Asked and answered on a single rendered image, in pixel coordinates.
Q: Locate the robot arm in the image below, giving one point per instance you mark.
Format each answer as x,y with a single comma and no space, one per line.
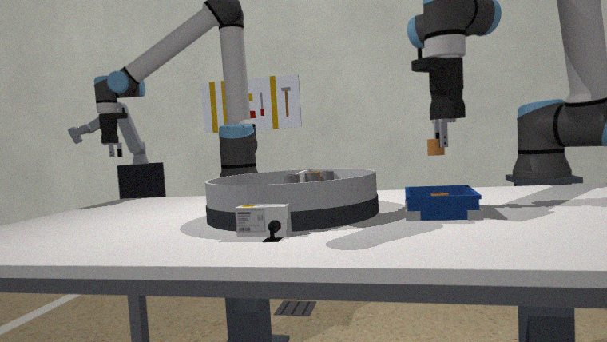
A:
569,133
233,85

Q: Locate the blue crate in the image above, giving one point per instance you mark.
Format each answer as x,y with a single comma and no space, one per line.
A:
441,207

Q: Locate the grey turntable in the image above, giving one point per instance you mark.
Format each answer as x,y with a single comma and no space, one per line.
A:
322,199

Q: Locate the white control box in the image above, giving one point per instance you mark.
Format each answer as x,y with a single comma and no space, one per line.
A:
256,218

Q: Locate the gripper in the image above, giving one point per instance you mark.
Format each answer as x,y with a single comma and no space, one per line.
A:
447,90
114,128

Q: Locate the jointed stand on black box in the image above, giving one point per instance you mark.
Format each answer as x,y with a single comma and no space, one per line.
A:
140,180

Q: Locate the white wall board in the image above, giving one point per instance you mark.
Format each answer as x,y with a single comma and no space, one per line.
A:
275,104

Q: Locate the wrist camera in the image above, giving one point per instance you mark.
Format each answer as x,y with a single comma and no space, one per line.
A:
419,65

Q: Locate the dark floor grate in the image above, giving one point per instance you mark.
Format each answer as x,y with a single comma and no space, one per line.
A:
294,308

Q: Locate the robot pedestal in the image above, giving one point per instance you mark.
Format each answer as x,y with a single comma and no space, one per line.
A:
248,323

